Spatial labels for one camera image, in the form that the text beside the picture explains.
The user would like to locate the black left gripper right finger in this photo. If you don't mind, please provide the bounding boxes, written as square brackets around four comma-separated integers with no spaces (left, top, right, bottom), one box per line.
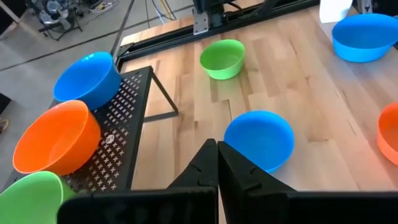
[217,140,398,224]

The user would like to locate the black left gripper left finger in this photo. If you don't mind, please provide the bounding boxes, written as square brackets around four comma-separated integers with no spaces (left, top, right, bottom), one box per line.
[57,138,219,224]

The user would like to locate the blue plastic mini bowl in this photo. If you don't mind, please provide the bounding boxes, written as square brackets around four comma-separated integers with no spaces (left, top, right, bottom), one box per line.
[223,110,295,174]
[53,51,123,111]
[331,12,398,63]

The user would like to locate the green plastic mini bowl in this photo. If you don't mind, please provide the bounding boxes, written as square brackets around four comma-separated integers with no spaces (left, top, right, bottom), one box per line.
[199,39,246,81]
[0,170,77,224]

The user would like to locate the orange plastic mini bowl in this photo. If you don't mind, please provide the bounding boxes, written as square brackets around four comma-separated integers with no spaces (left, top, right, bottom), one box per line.
[376,101,398,166]
[12,99,102,177]

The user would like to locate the black perforated metal shelf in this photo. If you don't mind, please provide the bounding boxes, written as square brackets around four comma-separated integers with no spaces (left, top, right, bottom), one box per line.
[1,65,180,192]

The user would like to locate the silver mounting plate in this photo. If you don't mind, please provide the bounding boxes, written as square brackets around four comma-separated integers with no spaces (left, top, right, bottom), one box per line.
[192,17,210,35]

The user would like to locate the small potted green plant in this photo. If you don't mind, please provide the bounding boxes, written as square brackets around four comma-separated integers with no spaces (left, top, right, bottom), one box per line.
[318,0,354,24]

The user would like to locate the grey equipment on stand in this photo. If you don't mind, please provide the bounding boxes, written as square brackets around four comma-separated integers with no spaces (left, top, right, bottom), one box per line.
[26,0,83,41]

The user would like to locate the black aluminium frame rail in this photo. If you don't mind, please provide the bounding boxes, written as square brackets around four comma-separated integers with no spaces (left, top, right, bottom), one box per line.
[114,0,321,68]

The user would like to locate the hanging blue black cables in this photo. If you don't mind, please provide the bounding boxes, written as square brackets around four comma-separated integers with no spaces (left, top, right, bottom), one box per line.
[150,0,178,24]

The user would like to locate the floor cable bundle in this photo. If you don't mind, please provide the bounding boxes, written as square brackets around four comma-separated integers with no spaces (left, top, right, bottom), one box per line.
[88,0,121,13]

